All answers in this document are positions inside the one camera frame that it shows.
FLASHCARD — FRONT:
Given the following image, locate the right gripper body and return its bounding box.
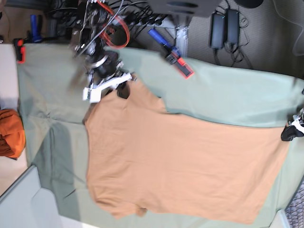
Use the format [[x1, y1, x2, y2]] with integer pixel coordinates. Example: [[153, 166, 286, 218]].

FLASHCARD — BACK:
[[86, 51, 136, 92]]

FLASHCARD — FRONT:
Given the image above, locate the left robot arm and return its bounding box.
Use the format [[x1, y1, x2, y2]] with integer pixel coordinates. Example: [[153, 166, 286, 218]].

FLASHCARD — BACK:
[[281, 77, 304, 142]]

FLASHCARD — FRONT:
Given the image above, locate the blue handled red clamp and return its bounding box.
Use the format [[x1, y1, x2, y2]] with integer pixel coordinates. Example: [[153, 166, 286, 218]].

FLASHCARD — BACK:
[[148, 28, 194, 79]]

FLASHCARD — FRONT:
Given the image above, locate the red black corner clamp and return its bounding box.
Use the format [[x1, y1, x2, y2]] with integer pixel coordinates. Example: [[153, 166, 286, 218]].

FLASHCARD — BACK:
[[13, 38, 26, 64]]

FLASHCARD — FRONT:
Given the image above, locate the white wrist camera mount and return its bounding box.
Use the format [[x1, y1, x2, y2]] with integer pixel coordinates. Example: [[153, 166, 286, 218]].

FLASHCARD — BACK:
[[288, 114, 304, 137], [82, 73, 133, 103]]

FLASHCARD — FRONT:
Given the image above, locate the orange folded cloth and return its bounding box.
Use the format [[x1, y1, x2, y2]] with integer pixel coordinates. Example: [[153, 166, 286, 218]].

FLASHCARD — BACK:
[[0, 109, 26, 160]]

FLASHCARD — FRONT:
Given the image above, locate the black power adapter brick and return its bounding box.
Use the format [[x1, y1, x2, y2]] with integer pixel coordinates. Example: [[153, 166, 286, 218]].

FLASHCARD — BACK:
[[209, 13, 226, 49]]

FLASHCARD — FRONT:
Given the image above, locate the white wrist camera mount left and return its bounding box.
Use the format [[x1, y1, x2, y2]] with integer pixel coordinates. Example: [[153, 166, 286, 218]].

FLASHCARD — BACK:
[[288, 114, 304, 137]]

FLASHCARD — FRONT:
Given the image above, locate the grey plastic bin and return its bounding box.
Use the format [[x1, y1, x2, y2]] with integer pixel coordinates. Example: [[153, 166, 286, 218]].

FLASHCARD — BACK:
[[0, 165, 62, 228]]

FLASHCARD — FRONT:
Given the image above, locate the tan T-shirt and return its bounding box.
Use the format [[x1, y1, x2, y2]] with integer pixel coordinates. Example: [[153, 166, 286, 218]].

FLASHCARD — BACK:
[[85, 80, 289, 224]]

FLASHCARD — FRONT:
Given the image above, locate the black power strip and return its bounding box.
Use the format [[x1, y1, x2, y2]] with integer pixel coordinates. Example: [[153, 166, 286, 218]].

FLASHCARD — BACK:
[[122, 13, 175, 29]]

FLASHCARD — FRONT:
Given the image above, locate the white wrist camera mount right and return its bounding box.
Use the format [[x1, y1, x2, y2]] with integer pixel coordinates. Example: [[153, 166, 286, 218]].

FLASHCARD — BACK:
[[82, 73, 133, 103]]

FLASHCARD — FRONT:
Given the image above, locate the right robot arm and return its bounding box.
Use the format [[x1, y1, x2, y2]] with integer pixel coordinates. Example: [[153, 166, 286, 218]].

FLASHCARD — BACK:
[[70, 0, 134, 103]]

